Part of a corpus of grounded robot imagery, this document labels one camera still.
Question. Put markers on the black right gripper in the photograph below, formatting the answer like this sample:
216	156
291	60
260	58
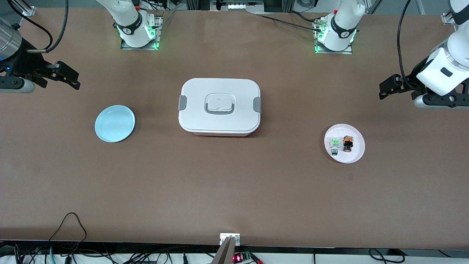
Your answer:
26	62

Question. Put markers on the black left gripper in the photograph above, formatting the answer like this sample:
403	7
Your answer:
411	81

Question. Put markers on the orange and black switch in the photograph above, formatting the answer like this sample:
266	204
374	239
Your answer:
347	143

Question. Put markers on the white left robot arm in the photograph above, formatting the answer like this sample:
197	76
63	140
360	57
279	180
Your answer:
445	69

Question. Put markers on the white lidded lunch box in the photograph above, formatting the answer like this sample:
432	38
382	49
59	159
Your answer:
220	106

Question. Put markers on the light blue plate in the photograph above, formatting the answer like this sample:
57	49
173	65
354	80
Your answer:
114	124

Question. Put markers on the pale pink plate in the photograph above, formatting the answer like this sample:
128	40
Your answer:
357	154

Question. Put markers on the circuit board with red display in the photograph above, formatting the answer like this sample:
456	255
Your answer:
242	256

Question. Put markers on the aluminium profile bar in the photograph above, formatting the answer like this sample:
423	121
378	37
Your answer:
224	253

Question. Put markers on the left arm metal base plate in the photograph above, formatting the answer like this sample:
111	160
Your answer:
350	51

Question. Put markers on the aluminium corner bracket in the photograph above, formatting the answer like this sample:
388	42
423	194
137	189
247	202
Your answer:
28	11
446	17

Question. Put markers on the green and white switch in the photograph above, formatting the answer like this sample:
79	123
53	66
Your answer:
334	145

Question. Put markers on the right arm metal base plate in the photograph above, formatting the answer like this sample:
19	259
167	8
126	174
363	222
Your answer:
158	35

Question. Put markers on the white table edge bracket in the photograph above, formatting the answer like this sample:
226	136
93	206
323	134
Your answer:
224	237

